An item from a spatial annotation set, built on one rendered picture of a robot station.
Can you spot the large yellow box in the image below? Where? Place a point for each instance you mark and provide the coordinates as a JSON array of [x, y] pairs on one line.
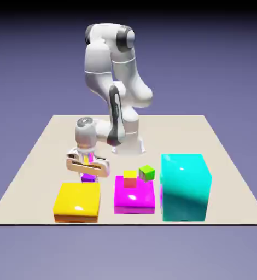
[[77, 201]]

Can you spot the large magenta box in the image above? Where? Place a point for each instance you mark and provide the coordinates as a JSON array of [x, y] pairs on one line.
[[134, 198]]

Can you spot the large cyan box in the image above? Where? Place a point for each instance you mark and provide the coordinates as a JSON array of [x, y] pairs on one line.
[[184, 186]]

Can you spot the small yellow cube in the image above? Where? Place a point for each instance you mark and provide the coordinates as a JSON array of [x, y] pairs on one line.
[[130, 178]]

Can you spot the small purple cube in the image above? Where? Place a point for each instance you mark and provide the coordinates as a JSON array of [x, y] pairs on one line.
[[87, 178]]

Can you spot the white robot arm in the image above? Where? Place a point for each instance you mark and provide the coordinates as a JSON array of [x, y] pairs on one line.
[[119, 72]]

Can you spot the small green cube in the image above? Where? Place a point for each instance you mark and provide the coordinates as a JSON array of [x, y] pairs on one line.
[[147, 172]]

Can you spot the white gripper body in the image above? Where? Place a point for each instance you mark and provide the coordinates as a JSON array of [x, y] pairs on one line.
[[76, 166]]

